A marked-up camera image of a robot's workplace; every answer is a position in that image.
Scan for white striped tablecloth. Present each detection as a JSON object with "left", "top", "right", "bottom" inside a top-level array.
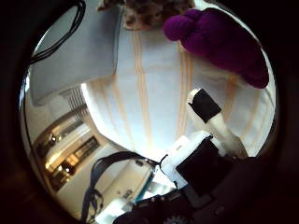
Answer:
[{"left": 80, "top": 0, "right": 277, "bottom": 161}]

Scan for dark blue strap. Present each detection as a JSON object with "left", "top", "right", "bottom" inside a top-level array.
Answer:
[{"left": 79, "top": 151, "right": 158, "bottom": 223}]

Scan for leopard print plush toy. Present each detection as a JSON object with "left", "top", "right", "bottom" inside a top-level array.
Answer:
[{"left": 96, "top": 0, "right": 195, "bottom": 32}]

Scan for small purple plush toy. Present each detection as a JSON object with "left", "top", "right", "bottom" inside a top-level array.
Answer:
[{"left": 162, "top": 7, "right": 270, "bottom": 90}]

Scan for black cables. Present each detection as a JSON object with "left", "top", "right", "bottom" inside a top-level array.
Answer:
[{"left": 29, "top": 0, "right": 87, "bottom": 64}]

